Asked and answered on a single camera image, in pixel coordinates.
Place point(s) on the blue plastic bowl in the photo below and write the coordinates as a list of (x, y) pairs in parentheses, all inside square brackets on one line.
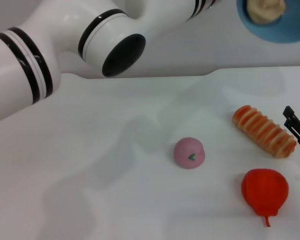
[(277, 32)]

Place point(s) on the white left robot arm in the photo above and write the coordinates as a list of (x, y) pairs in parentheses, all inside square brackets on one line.
[(65, 37)]

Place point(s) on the pink round pastry green leaf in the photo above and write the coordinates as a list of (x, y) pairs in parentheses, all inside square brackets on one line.
[(187, 152)]

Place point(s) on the red orange persimmon toy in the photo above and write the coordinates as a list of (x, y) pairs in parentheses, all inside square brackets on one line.
[(263, 191)]

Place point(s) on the beige egg yolk pastry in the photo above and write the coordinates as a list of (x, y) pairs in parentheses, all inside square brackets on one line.
[(265, 12)]

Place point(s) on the orange striped bread roll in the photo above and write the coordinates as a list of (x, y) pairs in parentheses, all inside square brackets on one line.
[(263, 131)]

